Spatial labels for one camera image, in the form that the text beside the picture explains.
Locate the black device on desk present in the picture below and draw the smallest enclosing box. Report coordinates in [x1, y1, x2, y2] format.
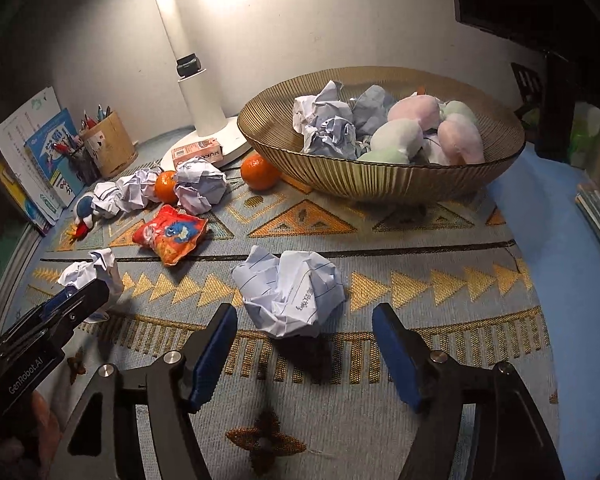
[535, 52, 584, 162]

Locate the white desk lamp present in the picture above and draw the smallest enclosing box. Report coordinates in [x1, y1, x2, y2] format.
[155, 0, 250, 167]

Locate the blue workbook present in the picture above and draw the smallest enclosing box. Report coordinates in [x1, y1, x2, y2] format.
[24, 108, 84, 207]

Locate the grey paper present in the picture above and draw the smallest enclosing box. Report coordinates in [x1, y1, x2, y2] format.
[350, 84, 396, 138]

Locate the black mesh pen holder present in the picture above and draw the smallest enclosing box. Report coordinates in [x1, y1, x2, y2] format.
[52, 143, 100, 186]

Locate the white paper booklet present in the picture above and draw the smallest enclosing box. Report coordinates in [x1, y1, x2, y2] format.
[0, 86, 64, 226]

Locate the yellow book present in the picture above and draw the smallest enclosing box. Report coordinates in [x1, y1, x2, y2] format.
[0, 155, 52, 236]

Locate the wooden pen holder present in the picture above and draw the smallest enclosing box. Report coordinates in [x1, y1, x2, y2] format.
[80, 112, 137, 179]

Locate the orange tangerine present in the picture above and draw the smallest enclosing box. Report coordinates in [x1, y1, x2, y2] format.
[154, 170, 178, 205]
[240, 152, 280, 191]

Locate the paper ball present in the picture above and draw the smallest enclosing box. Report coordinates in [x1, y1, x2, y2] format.
[92, 167, 162, 218]
[174, 157, 227, 216]

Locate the small blue red figurine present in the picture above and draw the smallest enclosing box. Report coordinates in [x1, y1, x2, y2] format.
[70, 192, 95, 243]

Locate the large lined paper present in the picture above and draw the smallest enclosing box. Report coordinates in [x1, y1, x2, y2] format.
[232, 245, 347, 339]

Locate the person's left hand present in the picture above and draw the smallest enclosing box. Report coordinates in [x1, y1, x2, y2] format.
[0, 390, 62, 479]

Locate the green tissue pack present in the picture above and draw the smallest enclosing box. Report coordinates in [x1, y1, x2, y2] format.
[568, 102, 600, 168]

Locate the red snack packet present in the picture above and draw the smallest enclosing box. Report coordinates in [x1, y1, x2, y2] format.
[132, 205, 208, 266]

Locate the small pink cardboard box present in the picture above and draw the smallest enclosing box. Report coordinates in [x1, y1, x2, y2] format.
[171, 138, 224, 167]

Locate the patterned blue woven mat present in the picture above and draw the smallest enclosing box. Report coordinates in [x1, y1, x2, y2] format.
[12, 168, 559, 479]

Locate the pastel dango plush toy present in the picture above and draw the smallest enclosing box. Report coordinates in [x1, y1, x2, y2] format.
[422, 101, 486, 166]

